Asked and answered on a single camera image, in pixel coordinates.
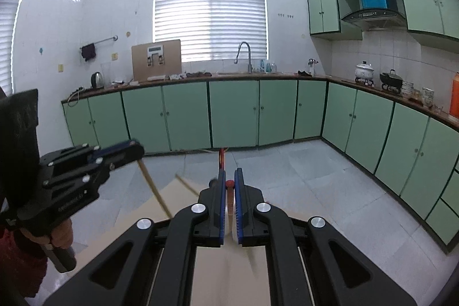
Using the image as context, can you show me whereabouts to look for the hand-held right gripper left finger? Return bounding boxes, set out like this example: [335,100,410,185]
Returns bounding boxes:
[43,179,228,306]

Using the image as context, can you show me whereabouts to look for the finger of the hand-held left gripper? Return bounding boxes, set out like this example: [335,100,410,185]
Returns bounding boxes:
[39,139,141,170]
[42,145,146,189]

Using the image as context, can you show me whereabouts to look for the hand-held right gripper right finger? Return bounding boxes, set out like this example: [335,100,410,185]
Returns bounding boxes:
[234,168,420,306]

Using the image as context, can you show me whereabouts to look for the red-handled bamboo chopstick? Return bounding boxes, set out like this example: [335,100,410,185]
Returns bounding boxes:
[137,160,172,216]
[225,180,235,221]
[175,176,199,194]

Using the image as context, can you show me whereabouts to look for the person's left forearm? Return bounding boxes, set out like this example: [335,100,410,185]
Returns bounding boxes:
[0,216,49,299]

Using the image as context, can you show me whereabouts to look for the person's left hand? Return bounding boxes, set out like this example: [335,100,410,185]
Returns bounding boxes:
[23,218,75,254]

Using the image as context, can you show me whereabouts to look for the green base cabinets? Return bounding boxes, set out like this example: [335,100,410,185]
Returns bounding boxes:
[61,73,459,254]

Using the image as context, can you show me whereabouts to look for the dark hanging cloth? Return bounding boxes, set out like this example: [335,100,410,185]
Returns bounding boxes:
[81,44,97,62]

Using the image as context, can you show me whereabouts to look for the cardboard box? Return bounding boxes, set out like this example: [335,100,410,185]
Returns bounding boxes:
[131,40,182,82]

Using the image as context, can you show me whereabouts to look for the blue bottles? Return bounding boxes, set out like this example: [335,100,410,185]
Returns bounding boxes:
[259,59,278,74]

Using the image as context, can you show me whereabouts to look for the narrow side window blind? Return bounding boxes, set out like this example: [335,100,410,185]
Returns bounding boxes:
[0,0,34,95]

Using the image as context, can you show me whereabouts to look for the steel kitchen faucet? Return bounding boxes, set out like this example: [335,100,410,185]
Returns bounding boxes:
[235,42,253,74]

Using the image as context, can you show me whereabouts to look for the white window blind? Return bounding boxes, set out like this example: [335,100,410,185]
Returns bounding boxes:
[154,0,269,63]

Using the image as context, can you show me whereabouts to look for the white lidded pot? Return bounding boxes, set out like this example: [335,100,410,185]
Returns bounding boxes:
[355,61,375,80]

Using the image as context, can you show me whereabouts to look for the black wok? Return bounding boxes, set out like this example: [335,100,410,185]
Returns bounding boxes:
[379,69,404,86]

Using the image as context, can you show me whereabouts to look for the range hood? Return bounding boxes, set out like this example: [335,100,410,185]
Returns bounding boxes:
[340,8,407,31]

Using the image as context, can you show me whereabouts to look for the orange thermos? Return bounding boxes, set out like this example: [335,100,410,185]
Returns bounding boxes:
[450,71,459,118]

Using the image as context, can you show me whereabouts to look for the power cord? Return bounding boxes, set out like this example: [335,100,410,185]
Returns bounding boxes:
[66,87,87,108]

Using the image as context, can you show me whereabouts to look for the metal towel rail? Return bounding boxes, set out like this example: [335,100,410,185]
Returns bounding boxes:
[79,36,118,50]

